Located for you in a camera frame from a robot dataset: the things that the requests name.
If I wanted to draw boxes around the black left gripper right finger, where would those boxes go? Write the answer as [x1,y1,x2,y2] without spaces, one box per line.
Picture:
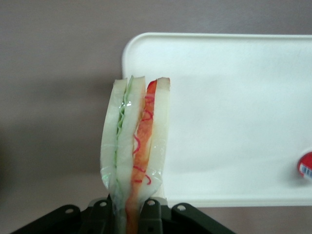
[138,198,237,234]

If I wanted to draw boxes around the red round can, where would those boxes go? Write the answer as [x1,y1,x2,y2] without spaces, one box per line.
[296,151,312,181]

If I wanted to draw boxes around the plastic-wrapped triangle sandwich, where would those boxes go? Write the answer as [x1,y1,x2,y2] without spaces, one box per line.
[99,75,173,234]

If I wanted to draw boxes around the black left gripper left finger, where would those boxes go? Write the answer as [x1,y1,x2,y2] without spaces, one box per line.
[9,198,115,234]

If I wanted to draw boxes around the white plastic tray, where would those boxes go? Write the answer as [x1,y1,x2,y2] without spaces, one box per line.
[121,33,312,208]

